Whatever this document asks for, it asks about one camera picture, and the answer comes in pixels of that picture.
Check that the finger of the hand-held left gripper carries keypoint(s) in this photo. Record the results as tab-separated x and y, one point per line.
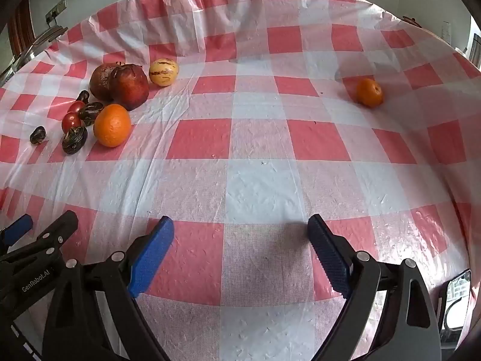
17	228
56	233

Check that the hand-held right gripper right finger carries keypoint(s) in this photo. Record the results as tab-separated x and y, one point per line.
330	255

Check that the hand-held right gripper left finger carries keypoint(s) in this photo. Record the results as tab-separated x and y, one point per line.
154	255

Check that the dark mottled passion fruit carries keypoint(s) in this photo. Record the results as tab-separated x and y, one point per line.
37	135
90	112
74	140
83	96

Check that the red tomato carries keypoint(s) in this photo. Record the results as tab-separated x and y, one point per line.
71	121
75	106

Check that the large orange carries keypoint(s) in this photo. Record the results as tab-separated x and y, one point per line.
112	125

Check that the dark red pomegranate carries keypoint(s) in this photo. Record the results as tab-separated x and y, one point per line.
98	81

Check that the small orange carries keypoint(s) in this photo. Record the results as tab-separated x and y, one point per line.
369	92

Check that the yellow striped melon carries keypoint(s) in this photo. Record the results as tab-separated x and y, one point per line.
163	72

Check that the red white checkered tablecloth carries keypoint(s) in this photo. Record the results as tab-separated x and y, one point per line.
263	180

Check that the smartphone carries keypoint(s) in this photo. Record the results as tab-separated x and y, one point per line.
456	301

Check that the brown wooden door frame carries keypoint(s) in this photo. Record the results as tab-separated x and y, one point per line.
20	26

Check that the wall socket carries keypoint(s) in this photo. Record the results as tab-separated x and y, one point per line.
56	11

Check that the white wall switch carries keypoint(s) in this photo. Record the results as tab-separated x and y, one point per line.
445	30

